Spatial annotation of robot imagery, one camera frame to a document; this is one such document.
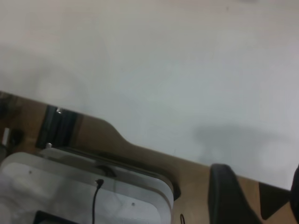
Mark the black plugged cable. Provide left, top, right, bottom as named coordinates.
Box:
left=92, top=179, right=105, bottom=224

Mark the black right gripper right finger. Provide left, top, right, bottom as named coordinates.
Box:
left=290, top=163, right=299, bottom=212

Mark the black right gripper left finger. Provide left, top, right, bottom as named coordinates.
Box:
left=208, top=163, right=263, bottom=224

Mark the black triangular panel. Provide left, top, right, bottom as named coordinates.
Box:
left=258, top=182, right=293, bottom=220

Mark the white rounded base housing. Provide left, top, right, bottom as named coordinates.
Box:
left=0, top=148, right=175, bottom=224

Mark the black metal frame bracket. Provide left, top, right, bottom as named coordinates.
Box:
left=35, top=105, right=78, bottom=150

